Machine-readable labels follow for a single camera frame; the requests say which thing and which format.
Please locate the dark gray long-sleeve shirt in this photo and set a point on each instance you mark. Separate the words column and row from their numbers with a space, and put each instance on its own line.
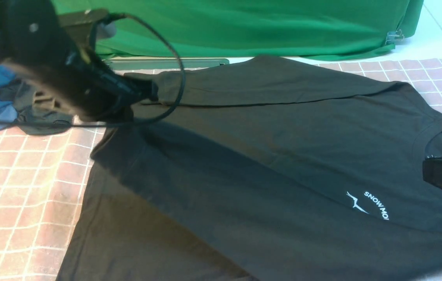
column 268, row 170

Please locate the dark gray crumpled garment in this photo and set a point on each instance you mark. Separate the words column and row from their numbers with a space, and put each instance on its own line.
column 33, row 120

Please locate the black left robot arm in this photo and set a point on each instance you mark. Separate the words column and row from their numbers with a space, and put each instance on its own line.
column 32, row 25

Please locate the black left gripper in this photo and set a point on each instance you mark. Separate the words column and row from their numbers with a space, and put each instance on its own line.
column 69, row 83

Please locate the pink checkered tablecloth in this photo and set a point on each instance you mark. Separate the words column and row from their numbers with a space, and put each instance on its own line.
column 43, row 179

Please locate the clear binder clip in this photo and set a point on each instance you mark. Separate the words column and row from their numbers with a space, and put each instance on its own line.
column 393, row 37

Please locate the green backdrop cloth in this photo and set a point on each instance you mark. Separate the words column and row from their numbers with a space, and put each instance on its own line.
column 327, row 30

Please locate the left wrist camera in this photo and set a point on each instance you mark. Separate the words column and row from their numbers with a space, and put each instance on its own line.
column 88, row 27

